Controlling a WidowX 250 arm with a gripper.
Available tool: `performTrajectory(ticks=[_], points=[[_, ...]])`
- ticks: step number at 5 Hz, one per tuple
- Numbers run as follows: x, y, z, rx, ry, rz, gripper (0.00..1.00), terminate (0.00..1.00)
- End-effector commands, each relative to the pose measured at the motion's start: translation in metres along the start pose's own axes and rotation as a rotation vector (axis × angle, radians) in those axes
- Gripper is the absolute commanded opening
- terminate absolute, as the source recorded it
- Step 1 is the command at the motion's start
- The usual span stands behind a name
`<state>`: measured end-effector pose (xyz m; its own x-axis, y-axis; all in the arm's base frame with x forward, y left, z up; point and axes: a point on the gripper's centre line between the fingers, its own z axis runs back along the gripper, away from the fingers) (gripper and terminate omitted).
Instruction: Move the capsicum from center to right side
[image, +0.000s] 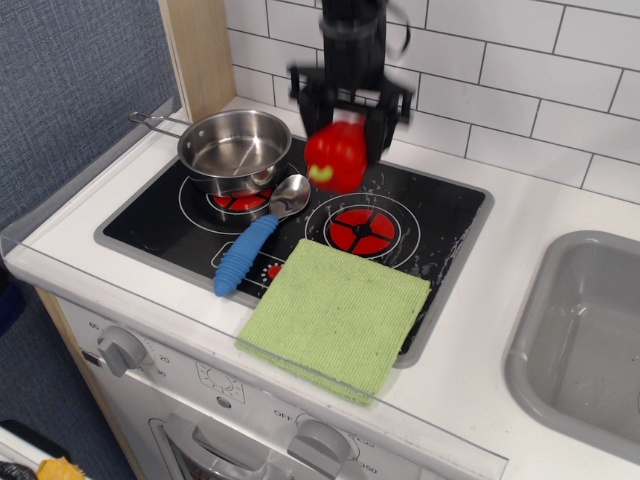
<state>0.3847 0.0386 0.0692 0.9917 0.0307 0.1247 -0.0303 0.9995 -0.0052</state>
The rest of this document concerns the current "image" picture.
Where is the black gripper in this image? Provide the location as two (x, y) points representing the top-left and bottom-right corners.
(288, 22), (413, 163)

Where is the red toy capsicum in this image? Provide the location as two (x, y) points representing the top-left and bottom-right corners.
(304, 121), (367, 194)

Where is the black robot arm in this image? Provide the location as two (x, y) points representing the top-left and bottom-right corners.
(288, 1), (414, 163)

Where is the steel saucepan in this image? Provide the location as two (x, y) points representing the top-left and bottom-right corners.
(128, 109), (293, 198)

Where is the black toy stovetop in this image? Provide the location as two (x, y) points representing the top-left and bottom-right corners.
(95, 162), (493, 368)

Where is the green cloth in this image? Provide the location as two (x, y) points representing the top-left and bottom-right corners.
(236, 239), (431, 406)

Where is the grey left oven knob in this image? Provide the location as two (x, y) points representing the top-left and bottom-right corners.
(97, 326), (147, 378)

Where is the grey oven knob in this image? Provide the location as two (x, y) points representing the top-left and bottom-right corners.
(287, 420), (352, 479)
(97, 326), (147, 378)

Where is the grey sink basin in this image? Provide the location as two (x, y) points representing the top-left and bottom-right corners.
(505, 231), (639, 463)

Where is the grey right oven knob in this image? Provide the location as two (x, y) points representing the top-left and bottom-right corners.
(287, 420), (352, 479)

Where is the white toy oven front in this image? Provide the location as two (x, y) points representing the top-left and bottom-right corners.
(59, 300), (420, 479)

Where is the yellow black object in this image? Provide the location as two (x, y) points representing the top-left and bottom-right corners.
(0, 457), (84, 480)

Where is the spoon with blue handle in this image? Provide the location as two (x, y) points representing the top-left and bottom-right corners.
(213, 174), (311, 297)

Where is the wooden side post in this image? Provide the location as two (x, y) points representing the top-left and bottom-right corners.
(158, 0), (237, 122)

